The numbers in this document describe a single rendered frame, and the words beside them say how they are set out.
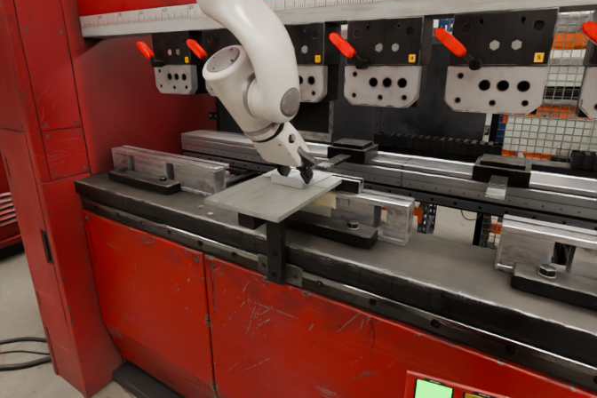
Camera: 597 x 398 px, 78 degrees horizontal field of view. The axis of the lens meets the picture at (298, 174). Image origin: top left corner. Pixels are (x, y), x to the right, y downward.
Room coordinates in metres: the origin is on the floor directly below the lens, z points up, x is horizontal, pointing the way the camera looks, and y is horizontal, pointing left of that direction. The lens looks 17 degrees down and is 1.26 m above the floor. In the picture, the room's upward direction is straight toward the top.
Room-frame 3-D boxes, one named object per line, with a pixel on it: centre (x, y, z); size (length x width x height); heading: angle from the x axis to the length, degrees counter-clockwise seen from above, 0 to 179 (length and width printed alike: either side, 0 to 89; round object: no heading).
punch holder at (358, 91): (0.78, -0.18, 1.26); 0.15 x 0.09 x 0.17; 58
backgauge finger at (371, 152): (1.01, -0.12, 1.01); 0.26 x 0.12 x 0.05; 148
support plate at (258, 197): (0.75, 0.04, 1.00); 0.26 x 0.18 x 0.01; 148
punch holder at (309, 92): (0.88, -0.01, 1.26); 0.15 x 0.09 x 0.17; 58
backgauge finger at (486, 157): (0.80, -0.46, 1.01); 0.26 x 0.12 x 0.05; 148
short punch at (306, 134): (0.87, -0.03, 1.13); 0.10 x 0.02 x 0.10; 58
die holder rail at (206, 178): (1.16, 0.44, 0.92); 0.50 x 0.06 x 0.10; 58
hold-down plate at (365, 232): (0.80, -0.04, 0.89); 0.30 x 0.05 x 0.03; 58
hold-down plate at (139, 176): (1.14, 0.51, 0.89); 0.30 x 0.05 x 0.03; 58
